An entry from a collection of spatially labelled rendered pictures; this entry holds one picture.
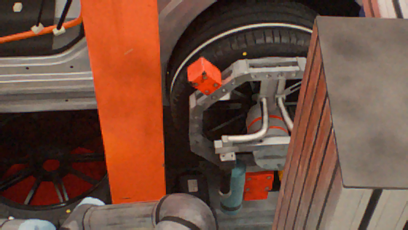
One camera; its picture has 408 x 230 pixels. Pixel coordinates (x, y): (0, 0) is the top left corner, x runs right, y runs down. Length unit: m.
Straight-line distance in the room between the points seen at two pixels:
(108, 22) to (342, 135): 0.89
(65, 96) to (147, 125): 0.72
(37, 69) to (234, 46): 0.70
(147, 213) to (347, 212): 0.79
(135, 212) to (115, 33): 0.40
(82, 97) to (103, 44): 0.89
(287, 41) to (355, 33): 1.32
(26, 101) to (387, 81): 1.83
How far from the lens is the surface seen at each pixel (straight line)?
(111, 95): 1.58
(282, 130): 2.11
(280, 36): 2.04
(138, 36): 1.45
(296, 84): 2.21
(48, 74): 2.29
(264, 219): 2.80
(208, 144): 2.29
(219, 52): 2.03
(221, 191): 2.09
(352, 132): 0.62
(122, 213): 1.41
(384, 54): 0.71
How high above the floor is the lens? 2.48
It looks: 49 degrees down
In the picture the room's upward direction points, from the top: 7 degrees clockwise
